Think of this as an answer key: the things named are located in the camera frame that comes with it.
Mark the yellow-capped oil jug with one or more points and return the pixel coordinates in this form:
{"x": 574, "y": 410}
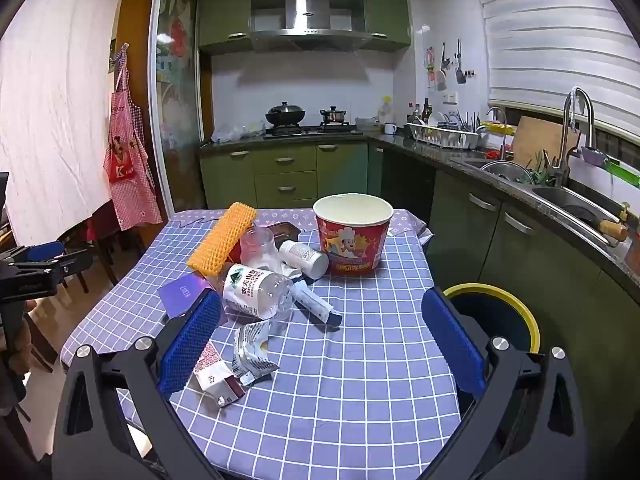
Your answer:
{"x": 385, "y": 112}

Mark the purple plastic basket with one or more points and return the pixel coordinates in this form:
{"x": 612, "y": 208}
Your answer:
{"x": 594, "y": 156}

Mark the silver wrapper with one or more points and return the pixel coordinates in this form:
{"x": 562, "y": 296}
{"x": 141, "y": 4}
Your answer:
{"x": 252, "y": 355}

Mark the black wok with lid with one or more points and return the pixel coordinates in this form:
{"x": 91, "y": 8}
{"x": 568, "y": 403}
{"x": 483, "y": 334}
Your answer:
{"x": 285, "y": 115}

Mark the red checked apron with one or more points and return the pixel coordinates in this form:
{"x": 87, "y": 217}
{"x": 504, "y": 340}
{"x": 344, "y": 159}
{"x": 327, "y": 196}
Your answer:
{"x": 130, "y": 175}

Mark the yellow plastic grid brush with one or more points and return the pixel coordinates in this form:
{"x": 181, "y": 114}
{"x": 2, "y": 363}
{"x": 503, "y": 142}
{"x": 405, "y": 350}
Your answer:
{"x": 222, "y": 240}

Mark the white window blind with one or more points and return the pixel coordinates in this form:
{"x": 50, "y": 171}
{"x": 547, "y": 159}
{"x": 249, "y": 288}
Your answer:
{"x": 550, "y": 35}

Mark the hanging white spatula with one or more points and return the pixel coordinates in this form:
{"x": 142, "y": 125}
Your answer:
{"x": 441, "y": 80}

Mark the purple card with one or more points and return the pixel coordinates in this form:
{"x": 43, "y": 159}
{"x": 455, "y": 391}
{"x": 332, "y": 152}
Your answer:
{"x": 181, "y": 294}

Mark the yellow plate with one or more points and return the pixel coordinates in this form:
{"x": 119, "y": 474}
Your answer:
{"x": 497, "y": 128}

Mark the steel range hood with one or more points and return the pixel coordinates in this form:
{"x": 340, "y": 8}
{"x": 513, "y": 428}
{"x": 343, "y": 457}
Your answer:
{"x": 307, "y": 15}

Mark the dark brown box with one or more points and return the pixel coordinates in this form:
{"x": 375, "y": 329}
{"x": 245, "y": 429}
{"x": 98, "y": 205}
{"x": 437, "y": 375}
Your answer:
{"x": 289, "y": 230}

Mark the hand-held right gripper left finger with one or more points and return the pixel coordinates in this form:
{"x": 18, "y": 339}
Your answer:
{"x": 192, "y": 340}

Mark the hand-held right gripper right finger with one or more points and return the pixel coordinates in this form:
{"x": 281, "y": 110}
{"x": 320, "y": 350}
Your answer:
{"x": 452, "y": 340}

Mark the white pill bottle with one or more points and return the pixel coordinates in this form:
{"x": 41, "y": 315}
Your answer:
{"x": 305, "y": 258}

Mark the brass soap dispenser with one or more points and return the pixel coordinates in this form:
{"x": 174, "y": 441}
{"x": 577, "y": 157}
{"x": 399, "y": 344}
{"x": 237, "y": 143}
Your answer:
{"x": 624, "y": 210}

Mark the clear plastic cup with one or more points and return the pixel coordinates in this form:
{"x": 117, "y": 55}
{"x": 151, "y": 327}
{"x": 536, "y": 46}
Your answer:
{"x": 257, "y": 249}

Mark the hanging black spatula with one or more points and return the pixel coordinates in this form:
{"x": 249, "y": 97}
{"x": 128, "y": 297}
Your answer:
{"x": 460, "y": 75}

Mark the steel double sink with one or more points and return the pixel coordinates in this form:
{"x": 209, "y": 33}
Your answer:
{"x": 560, "y": 197}

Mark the clear plastic bags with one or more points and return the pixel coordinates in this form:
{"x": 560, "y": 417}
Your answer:
{"x": 235, "y": 132}

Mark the small steel pot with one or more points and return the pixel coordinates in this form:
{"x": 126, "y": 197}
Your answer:
{"x": 333, "y": 116}

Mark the white hanging sheet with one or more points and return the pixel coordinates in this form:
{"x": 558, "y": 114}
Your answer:
{"x": 50, "y": 110}

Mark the wooden cutting board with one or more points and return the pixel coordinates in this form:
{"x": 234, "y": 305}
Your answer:
{"x": 535, "y": 142}

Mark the gas stove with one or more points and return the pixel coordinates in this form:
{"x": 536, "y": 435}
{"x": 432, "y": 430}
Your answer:
{"x": 310, "y": 130}

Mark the red and white carton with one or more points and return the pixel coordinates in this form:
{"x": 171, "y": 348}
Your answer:
{"x": 215, "y": 375}

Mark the tall steel faucet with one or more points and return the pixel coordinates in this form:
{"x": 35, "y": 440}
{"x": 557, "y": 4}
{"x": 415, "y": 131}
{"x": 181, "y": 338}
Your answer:
{"x": 567, "y": 125}

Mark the purple checked tablecloth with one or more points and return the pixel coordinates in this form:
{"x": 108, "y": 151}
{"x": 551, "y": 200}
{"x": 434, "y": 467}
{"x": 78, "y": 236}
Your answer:
{"x": 350, "y": 385}

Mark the dark wooden chair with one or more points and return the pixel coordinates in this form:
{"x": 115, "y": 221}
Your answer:
{"x": 100, "y": 240}

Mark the black yellow-rimmed trash bin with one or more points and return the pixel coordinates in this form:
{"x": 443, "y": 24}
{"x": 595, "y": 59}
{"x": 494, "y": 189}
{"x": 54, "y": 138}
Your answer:
{"x": 500, "y": 310}

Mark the clear plastic water bottle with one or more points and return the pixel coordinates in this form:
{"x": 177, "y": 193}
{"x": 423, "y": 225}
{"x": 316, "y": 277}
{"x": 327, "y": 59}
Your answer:
{"x": 250, "y": 287}

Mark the white dish rack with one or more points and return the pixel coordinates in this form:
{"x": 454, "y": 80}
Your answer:
{"x": 445, "y": 137}

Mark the printed glass sliding door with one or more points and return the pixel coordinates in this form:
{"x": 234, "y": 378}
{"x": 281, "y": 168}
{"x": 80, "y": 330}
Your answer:
{"x": 175, "y": 85}

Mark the blue tube packet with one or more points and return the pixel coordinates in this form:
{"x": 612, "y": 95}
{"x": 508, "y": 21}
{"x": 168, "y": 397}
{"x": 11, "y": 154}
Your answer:
{"x": 315, "y": 305}

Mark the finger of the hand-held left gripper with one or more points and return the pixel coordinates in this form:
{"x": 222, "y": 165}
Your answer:
{"x": 75, "y": 265}
{"x": 45, "y": 251}

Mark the green plastic tray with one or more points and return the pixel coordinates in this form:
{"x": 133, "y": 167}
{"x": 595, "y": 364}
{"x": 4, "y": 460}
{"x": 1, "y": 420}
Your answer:
{"x": 625, "y": 174}

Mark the green upper cabinets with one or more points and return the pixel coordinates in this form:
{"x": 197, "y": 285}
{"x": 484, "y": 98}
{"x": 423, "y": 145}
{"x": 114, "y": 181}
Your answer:
{"x": 225, "y": 10}

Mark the red paper bucket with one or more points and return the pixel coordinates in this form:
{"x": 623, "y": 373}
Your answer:
{"x": 350, "y": 250}

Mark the dark sauce bottles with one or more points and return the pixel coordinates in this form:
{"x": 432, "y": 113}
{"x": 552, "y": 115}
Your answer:
{"x": 425, "y": 110}

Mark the white enamel mug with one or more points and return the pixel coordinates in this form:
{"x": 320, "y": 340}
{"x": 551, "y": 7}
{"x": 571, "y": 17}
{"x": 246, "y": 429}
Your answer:
{"x": 390, "y": 129}

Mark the wall outlet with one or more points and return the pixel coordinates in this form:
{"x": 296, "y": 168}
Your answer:
{"x": 451, "y": 98}

